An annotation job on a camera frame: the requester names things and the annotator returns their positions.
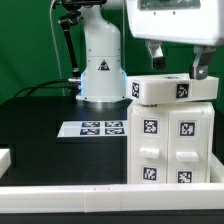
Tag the white front fence bar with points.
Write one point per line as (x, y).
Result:
(111, 198)

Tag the white cabinet body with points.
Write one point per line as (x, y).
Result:
(171, 108)

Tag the white right fence bar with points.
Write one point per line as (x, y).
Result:
(216, 170)

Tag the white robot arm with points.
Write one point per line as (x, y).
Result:
(103, 80)

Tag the white cabinet top block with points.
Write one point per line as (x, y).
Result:
(170, 88)

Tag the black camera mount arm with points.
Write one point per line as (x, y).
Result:
(71, 18)

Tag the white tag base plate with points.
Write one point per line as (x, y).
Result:
(74, 129)

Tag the white left fence block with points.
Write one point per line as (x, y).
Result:
(5, 161)

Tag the white door panel with knob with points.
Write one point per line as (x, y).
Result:
(188, 146)

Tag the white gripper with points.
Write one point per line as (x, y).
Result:
(199, 22)

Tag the white fence bar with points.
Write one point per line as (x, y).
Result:
(111, 198)
(216, 170)

